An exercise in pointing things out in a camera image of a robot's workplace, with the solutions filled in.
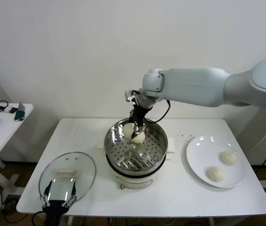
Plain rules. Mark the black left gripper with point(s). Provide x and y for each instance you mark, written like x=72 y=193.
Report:
x=54 y=208

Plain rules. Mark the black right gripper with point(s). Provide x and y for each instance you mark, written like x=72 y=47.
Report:
x=139 y=115

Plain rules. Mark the white steamed baozi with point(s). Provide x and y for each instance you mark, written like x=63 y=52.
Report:
x=229 y=157
x=215 y=174
x=139 y=139
x=128 y=129

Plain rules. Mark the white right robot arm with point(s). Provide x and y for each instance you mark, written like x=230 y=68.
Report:
x=194 y=84

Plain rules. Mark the perforated stainless steel steamer basket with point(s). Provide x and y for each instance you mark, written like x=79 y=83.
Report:
x=114 y=142

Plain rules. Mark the white electric cooker pot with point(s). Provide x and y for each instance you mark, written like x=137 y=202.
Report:
x=135 y=182

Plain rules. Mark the white oval plate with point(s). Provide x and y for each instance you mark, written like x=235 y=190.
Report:
x=201 y=153

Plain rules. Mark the white side table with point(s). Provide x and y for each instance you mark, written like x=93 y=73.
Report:
x=3 y=139

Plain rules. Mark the grey upright card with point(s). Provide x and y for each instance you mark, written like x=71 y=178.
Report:
x=21 y=106

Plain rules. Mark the small black device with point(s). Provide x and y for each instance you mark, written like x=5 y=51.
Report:
x=13 y=110

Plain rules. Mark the small white adapter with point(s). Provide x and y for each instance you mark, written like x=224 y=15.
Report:
x=6 y=109

